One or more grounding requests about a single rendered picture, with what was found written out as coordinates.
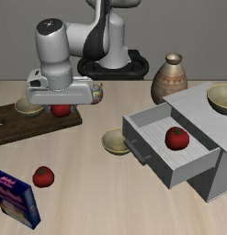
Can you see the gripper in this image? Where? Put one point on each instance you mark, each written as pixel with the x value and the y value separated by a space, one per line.
pixel 59 96

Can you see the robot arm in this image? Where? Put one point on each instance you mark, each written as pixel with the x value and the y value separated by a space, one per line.
pixel 53 52

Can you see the red tomato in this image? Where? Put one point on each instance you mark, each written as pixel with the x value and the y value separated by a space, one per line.
pixel 60 110
pixel 43 177
pixel 176 139

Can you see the cream porcelain bowl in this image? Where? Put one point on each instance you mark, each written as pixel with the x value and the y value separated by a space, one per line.
pixel 24 108
pixel 113 143
pixel 220 98

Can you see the dark brown cutting board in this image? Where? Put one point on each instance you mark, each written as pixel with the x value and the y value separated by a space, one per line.
pixel 32 127

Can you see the small patterned teapot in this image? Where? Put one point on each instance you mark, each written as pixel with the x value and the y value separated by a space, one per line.
pixel 98 95

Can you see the brown patterned vase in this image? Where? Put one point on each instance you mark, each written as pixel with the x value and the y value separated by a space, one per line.
pixel 168 81

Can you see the blue carton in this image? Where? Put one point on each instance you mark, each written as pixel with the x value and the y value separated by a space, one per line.
pixel 17 199

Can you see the grey cabinet drawer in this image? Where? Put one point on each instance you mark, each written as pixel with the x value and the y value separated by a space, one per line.
pixel 179 171

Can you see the grey cabinet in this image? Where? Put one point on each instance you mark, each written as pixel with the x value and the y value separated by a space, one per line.
pixel 206 122

